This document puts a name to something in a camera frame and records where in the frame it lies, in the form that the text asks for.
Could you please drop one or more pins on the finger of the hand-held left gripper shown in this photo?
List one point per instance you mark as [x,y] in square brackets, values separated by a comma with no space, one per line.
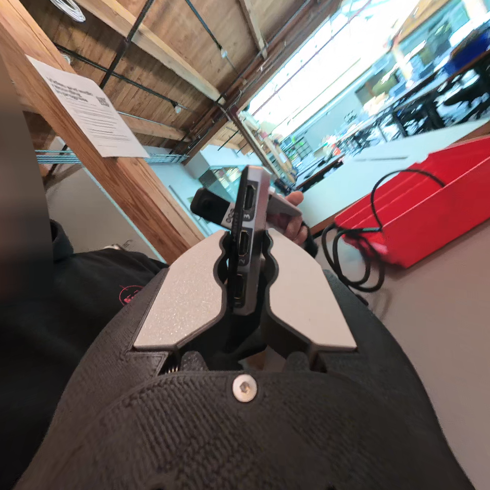
[285,205]
[277,222]

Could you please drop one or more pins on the person's left hand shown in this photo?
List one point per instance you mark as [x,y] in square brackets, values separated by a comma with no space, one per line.
[296,231]

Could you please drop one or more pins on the white paper notice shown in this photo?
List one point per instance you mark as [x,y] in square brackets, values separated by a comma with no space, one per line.
[92,111]

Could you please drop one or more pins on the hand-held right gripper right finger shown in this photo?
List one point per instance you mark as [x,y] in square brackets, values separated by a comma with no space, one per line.
[306,302]

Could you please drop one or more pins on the wooden pillar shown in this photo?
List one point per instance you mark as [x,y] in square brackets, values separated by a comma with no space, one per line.
[134,183]

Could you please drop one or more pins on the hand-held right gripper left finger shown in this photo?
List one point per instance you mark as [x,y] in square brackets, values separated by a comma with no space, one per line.
[183,302]

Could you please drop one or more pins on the person's black hoodie torso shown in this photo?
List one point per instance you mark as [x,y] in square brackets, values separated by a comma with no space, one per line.
[76,306]

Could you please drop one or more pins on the row of office desks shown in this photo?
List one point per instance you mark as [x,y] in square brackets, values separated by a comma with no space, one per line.
[421,107]

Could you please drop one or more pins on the red bin with black divider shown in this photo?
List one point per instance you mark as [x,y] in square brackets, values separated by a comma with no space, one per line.
[421,210]

